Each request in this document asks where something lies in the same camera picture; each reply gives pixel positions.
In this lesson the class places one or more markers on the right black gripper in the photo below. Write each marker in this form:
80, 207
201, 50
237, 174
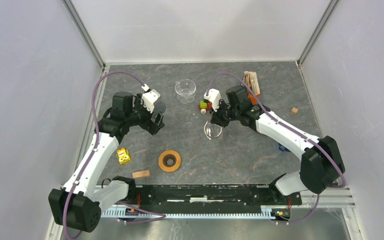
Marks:
216, 118

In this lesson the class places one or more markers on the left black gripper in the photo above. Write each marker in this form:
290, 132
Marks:
149, 125

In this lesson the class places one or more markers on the small glass beaker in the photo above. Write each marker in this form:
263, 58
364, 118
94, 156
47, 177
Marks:
212, 131

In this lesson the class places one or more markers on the wooden ring stand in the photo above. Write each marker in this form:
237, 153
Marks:
169, 161

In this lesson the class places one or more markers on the blue plastic dripper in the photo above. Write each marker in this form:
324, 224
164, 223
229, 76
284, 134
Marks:
282, 148

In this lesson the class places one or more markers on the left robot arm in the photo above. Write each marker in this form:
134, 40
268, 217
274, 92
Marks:
77, 204

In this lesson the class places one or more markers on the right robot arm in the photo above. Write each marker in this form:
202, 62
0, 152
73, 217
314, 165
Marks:
321, 163

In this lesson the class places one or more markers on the smoky grey dripper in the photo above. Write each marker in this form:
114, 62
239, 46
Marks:
159, 107

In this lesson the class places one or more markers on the orange coffee filter box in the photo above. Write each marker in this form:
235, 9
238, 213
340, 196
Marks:
251, 80

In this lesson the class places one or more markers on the clear plastic dripper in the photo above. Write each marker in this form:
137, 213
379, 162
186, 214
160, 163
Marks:
185, 90

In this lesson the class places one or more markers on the toy brick car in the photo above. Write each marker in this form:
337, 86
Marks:
204, 106

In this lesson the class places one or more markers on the yellow juice carton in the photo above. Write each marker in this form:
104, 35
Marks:
123, 156

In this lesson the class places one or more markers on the small wooden block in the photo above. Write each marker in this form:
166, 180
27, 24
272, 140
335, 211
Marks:
141, 174

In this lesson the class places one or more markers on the small wooden cube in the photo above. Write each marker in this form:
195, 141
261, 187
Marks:
294, 111

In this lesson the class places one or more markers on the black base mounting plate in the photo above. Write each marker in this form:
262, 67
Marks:
208, 198

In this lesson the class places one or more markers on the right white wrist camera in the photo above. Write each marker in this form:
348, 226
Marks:
213, 96

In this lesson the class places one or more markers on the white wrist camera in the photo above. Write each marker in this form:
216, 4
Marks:
149, 99
213, 96

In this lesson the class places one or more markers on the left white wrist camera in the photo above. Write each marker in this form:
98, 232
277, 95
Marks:
149, 99

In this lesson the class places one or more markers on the white slotted cable duct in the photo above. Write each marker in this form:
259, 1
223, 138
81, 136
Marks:
123, 212

